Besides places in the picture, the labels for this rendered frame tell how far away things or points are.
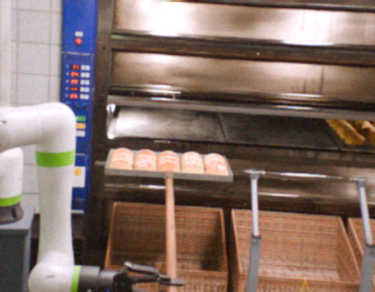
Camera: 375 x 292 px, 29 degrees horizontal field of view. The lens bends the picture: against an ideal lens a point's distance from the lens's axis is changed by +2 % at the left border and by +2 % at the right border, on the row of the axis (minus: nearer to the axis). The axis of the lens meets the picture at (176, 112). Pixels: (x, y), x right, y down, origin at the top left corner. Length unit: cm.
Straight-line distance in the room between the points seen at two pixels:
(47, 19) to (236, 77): 95
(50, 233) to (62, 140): 28
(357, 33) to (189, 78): 83
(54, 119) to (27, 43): 148
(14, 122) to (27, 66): 154
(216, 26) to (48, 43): 81
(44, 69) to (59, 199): 148
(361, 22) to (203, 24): 76
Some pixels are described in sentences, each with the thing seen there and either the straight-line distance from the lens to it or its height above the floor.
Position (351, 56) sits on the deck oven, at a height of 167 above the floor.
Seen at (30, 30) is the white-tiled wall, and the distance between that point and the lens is 351.
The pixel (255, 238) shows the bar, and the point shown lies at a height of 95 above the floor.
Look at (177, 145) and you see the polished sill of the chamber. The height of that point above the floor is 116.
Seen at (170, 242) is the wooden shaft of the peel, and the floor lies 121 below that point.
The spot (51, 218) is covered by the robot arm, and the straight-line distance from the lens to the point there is 215.
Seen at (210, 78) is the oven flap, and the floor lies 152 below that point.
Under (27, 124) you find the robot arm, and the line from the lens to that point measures 203.
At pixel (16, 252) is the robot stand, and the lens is 250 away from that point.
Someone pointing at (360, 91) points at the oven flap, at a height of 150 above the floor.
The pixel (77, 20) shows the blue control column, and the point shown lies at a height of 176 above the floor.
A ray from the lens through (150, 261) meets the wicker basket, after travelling 366.
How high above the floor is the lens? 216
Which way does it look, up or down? 14 degrees down
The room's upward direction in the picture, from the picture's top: 4 degrees clockwise
